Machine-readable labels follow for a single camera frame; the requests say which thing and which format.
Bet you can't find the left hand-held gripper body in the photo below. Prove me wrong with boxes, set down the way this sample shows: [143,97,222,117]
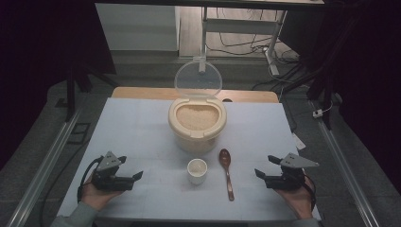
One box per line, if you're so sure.
[91,150,135,192]

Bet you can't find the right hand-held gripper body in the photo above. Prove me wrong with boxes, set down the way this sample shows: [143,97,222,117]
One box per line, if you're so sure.
[264,152,320,191]

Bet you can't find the brown wooden spoon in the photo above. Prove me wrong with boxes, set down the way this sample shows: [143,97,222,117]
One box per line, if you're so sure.
[218,148,235,202]

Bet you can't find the white cup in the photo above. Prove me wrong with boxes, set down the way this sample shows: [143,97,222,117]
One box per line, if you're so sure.
[186,158,209,186]

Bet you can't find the cream plastic rice container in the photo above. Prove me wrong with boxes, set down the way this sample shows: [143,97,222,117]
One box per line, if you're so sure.
[167,96,228,155]

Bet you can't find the uncooked rice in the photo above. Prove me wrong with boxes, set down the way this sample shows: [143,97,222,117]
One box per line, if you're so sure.
[175,104,219,131]

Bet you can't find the person's left hand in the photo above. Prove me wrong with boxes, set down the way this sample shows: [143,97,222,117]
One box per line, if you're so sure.
[80,176,125,212]

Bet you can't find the person's right hand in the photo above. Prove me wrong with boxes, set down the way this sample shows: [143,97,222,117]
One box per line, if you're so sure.
[275,174,315,220]

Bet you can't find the white paper tag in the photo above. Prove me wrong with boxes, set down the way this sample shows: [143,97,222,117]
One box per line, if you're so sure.
[291,132,307,151]

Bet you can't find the white table cover sheet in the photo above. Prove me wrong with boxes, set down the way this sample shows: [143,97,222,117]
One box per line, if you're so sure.
[57,96,322,221]

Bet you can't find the clear round container lid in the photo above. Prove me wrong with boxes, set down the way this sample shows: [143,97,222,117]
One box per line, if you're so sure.
[174,61,223,97]

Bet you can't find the dark curtain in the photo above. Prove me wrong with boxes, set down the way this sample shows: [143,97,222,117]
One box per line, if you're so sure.
[278,0,401,193]
[0,0,117,173]

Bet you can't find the white cabinet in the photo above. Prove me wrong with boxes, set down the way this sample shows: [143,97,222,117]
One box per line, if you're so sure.
[95,3,181,52]

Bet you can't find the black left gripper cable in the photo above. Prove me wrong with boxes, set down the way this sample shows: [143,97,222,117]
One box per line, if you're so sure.
[77,156,104,203]

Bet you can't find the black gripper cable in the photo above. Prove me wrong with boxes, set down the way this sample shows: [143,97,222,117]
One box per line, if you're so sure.
[302,171,318,213]
[77,156,104,203]

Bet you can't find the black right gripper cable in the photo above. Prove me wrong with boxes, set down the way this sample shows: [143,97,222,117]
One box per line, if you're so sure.
[302,171,318,213]

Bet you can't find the aluminium frame rail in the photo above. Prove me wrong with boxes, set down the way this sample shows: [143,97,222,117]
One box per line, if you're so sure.
[7,108,83,227]
[310,100,381,227]

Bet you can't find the black floor cables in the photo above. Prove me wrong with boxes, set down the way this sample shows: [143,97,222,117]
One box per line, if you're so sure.
[206,8,308,93]

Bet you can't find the white desk frame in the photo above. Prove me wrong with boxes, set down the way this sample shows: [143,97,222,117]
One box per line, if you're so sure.
[198,7,288,77]

